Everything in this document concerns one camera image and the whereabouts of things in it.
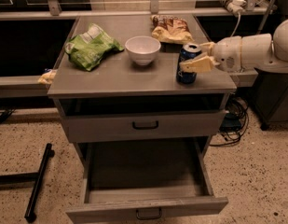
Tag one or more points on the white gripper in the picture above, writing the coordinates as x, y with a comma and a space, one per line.
227, 52

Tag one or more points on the blue pepsi can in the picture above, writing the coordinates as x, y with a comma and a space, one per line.
188, 51

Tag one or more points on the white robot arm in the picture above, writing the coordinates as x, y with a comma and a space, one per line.
264, 49

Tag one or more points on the grey drawer cabinet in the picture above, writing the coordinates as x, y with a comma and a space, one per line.
119, 86

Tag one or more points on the grey top drawer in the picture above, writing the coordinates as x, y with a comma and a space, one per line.
122, 127

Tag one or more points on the grey open middle drawer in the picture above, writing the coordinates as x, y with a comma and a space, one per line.
144, 180

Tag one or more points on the brown yellow chip bag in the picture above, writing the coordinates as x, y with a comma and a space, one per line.
170, 29

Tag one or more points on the white power strip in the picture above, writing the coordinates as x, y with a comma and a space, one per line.
233, 6

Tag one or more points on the white bowl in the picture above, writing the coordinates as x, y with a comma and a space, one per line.
142, 49

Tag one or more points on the dark grey side cabinet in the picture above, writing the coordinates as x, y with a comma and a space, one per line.
269, 97

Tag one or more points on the green chip bag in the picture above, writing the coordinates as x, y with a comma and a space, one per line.
88, 49

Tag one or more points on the yellow snack bag on ledge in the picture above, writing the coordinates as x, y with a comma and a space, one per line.
48, 77

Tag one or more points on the black metal floor stand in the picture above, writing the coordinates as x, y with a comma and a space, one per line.
35, 177

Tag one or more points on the grey metal railing frame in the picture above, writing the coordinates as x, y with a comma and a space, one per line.
16, 12

